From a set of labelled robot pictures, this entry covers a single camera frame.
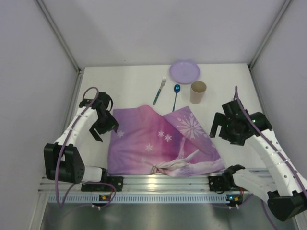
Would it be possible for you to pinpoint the purple printed placemat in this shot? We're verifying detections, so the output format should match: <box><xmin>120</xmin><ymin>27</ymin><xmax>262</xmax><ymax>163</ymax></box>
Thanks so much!
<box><xmin>108</xmin><ymin>105</ymin><xmax>224</xmax><ymax>177</ymax></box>

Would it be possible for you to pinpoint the beige paper cup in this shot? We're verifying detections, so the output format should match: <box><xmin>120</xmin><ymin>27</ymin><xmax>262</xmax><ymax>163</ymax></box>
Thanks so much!
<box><xmin>190</xmin><ymin>80</ymin><xmax>207</xmax><ymax>104</ymax></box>

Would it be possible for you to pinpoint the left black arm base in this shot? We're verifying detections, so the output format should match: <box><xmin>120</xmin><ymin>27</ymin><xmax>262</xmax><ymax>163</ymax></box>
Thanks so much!
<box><xmin>81</xmin><ymin>176</ymin><xmax>124</xmax><ymax>192</ymax></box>

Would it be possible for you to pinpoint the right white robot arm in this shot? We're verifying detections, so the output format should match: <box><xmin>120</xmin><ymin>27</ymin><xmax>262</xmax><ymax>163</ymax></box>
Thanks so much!
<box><xmin>210</xmin><ymin>100</ymin><xmax>307</xmax><ymax>221</ymax></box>

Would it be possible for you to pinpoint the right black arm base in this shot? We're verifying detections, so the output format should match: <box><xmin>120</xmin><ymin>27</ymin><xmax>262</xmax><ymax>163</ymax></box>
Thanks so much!
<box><xmin>208</xmin><ymin>175</ymin><xmax>247</xmax><ymax>194</ymax></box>

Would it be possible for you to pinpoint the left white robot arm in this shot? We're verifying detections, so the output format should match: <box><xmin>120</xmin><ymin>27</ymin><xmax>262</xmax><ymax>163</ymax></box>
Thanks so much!
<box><xmin>43</xmin><ymin>92</ymin><xmax>119</xmax><ymax>184</ymax></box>

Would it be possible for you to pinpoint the blue metallic spoon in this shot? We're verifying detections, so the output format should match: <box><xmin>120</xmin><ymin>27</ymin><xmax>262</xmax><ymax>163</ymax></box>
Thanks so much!
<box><xmin>172</xmin><ymin>84</ymin><xmax>181</xmax><ymax>111</ymax></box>

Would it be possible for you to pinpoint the lilac plastic plate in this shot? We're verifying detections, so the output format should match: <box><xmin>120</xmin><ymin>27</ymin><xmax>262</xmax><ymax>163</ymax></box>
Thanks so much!
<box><xmin>169</xmin><ymin>60</ymin><xmax>201</xmax><ymax>84</ymax></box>

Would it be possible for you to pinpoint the aluminium mounting rail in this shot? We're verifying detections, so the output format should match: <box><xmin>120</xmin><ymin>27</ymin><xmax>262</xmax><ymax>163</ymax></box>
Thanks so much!
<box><xmin>38</xmin><ymin>168</ymin><xmax>277</xmax><ymax>194</ymax></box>

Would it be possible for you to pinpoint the fork with teal handle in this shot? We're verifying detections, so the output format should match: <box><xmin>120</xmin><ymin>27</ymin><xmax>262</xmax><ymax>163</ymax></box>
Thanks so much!
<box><xmin>153</xmin><ymin>76</ymin><xmax>166</xmax><ymax>105</ymax></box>

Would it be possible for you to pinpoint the perforated cable duct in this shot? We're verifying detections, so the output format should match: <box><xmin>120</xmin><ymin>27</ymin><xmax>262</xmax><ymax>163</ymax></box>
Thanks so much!
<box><xmin>49</xmin><ymin>193</ymin><xmax>243</xmax><ymax>203</ymax></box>

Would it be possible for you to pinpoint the left aluminium frame post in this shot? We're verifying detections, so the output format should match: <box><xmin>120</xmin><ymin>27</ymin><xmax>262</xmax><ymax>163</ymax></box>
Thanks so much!
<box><xmin>34</xmin><ymin>0</ymin><xmax>81</xmax><ymax>73</ymax></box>

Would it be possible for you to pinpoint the aluminium frame post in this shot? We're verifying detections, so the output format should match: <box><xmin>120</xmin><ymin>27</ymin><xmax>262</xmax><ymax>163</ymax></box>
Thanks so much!
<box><xmin>34</xmin><ymin>0</ymin><xmax>81</xmax><ymax>73</ymax></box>
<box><xmin>248</xmin><ymin>0</ymin><xmax>293</xmax><ymax>71</ymax></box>

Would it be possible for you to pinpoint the right aluminium frame post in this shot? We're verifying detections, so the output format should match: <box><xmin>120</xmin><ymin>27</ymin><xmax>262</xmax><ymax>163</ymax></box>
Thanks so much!
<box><xmin>248</xmin><ymin>0</ymin><xmax>293</xmax><ymax>71</ymax></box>

